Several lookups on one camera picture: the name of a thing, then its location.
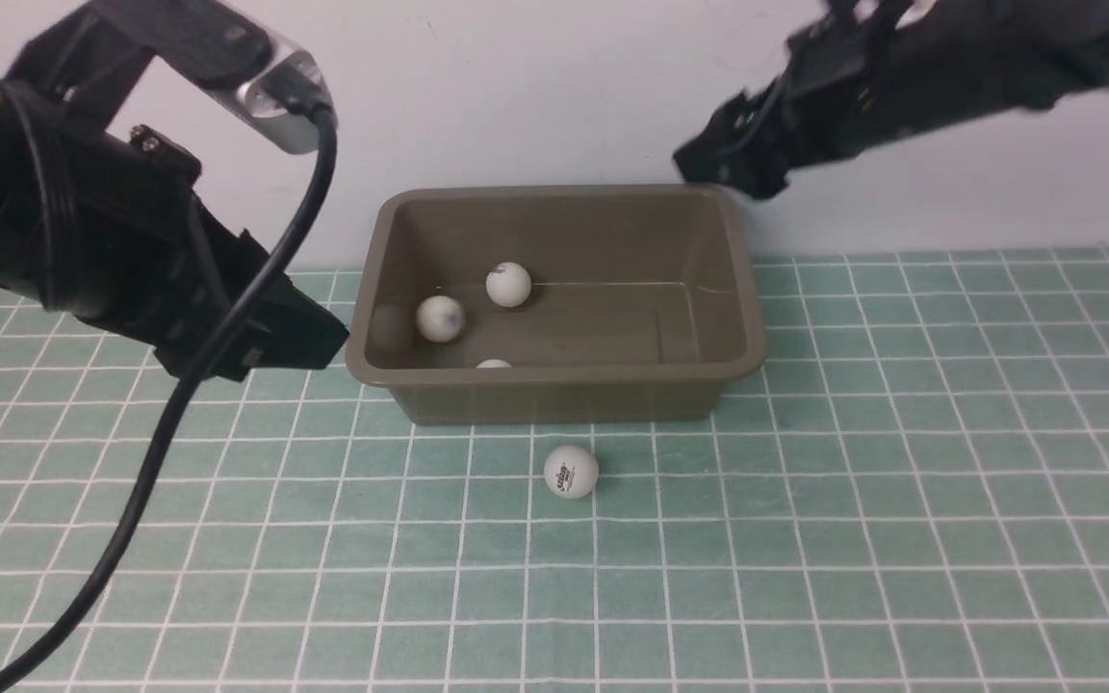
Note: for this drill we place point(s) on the green checkered tablecloth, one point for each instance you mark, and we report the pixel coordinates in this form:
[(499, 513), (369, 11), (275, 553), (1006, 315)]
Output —
[(911, 496)]

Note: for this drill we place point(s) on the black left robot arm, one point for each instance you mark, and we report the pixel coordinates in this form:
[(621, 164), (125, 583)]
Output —
[(38, 229)]

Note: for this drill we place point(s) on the white ball with red logo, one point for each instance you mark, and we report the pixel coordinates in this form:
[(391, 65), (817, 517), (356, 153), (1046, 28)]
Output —
[(571, 472)]

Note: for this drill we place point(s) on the white ball with top mark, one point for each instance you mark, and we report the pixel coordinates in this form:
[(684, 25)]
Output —
[(509, 285)]

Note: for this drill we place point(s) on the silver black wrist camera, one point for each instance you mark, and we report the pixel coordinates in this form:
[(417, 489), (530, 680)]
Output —
[(90, 62)]

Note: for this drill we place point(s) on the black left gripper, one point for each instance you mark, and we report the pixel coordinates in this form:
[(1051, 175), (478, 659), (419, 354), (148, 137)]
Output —
[(155, 266)]

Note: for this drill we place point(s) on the olive green plastic bin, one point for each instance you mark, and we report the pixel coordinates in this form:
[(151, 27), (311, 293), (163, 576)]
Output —
[(644, 307)]

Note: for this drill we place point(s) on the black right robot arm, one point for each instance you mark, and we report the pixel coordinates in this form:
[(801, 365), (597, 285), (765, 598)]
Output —
[(959, 61)]

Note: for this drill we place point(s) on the white ball with dark logo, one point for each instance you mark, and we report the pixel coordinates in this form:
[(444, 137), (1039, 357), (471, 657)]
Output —
[(440, 319)]

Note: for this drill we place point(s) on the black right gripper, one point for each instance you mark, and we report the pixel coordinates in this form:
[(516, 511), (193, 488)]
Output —
[(753, 140)]

